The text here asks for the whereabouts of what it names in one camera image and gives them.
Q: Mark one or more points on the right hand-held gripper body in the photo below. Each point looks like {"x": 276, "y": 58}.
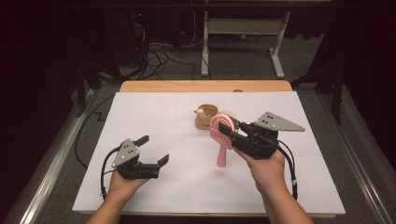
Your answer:
{"x": 258, "y": 143}

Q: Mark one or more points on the white table cover sheet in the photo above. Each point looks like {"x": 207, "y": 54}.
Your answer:
{"x": 186, "y": 186}

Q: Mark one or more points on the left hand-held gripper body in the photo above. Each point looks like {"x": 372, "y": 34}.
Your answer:
{"x": 126, "y": 154}

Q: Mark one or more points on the black tripod stand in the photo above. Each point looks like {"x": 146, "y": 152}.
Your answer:
{"x": 333, "y": 84}

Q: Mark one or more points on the brown hedgehog toy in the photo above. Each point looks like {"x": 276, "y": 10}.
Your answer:
{"x": 204, "y": 123}

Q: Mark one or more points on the person's right hand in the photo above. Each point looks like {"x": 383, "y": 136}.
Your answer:
{"x": 269, "y": 172}

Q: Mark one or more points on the aluminium floor rail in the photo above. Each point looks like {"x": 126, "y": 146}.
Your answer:
{"x": 53, "y": 168}
{"x": 355, "y": 155}

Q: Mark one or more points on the pink hairbrush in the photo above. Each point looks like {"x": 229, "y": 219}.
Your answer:
{"x": 221, "y": 155}

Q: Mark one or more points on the white metal stand frame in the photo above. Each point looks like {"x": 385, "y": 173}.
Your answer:
{"x": 243, "y": 26}

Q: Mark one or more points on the wooden table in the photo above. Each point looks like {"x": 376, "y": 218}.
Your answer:
{"x": 202, "y": 86}

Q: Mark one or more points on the person's left hand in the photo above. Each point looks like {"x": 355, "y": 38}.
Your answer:
{"x": 123, "y": 186}

